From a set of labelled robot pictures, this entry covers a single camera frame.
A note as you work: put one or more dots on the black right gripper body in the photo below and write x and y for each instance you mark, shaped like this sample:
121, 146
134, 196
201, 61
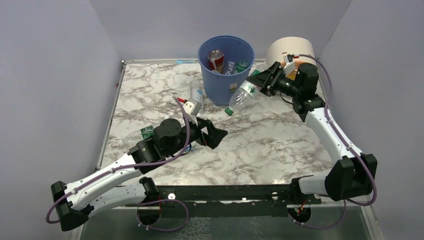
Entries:
271, 81

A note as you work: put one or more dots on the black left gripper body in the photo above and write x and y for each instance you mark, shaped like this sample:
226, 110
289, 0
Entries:
200, 131

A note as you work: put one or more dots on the clear bottle white green label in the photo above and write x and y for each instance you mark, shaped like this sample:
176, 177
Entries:
243, 98

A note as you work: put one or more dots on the green floral label bottle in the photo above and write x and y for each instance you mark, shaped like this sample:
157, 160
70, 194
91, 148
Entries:
241, 66

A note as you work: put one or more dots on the upright-lying bottle blue white label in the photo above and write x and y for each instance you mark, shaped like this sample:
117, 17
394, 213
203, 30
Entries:
196, 91

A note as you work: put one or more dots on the gold red snack packet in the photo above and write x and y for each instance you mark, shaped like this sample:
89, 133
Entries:
216, 60

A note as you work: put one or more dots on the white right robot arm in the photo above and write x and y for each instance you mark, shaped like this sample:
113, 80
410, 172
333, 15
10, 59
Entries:
353, 172

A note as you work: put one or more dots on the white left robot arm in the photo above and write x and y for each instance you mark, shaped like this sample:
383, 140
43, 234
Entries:
75, 202

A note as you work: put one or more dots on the blue plastic bin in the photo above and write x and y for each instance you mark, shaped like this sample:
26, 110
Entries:
219, 88

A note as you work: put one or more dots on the clear bottle white cap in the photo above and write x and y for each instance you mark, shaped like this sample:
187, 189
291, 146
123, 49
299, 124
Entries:
176, 117

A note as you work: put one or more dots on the round pastel drawer cabinet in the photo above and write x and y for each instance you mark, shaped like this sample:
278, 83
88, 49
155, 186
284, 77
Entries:
288, 45

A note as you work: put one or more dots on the clear bottle dark green label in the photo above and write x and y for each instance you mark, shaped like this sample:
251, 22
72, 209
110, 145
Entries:
137, 135

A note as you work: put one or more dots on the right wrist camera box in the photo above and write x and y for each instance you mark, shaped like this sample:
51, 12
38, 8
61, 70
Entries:
291, 64

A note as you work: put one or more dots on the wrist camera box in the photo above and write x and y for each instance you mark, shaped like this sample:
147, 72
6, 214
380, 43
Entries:
291, 64
191, 108

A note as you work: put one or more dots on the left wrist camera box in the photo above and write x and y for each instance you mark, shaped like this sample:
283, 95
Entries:
191, 108

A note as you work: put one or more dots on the black aluminium mounting rail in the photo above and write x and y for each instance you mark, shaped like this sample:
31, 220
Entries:
209, 201

